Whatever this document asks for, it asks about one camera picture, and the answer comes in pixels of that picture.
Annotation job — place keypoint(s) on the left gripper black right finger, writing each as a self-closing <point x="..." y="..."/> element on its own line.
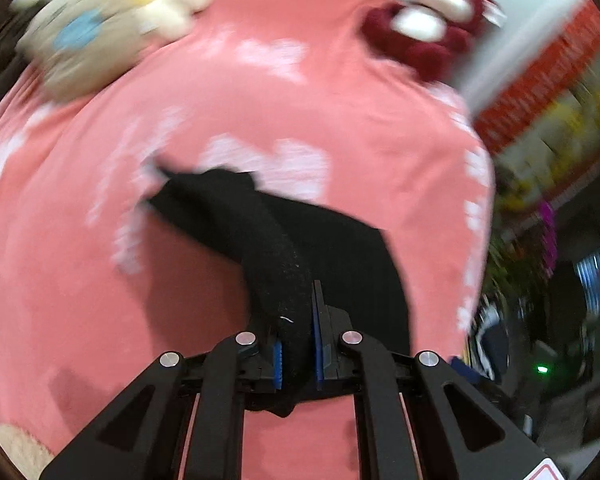
<point x="415" y="417"/>

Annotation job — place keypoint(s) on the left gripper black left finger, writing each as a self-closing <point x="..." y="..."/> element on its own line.
<point x="182" y="418"/>

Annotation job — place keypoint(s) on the black small garment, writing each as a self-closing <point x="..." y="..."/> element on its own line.
<point x="284" y="247"/>

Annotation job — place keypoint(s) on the fluffy cream rug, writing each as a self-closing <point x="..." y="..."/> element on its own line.
<point x="28" y="455"/>

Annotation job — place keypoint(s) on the pink floral bed sheet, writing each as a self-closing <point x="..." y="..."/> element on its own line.
<point x="94" y="286"/>

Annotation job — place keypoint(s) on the dark red plush toy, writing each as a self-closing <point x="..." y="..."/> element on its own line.
<point x="429" y="35"/>

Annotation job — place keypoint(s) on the beige plush with blue patch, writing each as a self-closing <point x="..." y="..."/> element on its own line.
<point x="81" y="46"/>

